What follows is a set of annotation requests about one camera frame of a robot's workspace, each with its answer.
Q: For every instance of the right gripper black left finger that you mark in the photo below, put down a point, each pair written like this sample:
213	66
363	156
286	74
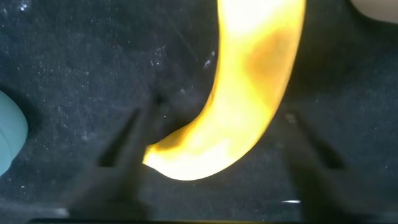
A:
124	174

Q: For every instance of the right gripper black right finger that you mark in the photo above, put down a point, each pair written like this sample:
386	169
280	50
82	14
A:
317	180

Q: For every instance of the yellow banana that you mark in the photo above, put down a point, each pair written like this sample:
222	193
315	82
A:
248	93

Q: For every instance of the small beige cup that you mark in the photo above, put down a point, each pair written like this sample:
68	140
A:
379	9

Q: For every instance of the teal plastic mug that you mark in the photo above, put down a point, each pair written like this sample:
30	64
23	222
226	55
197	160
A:
11	137

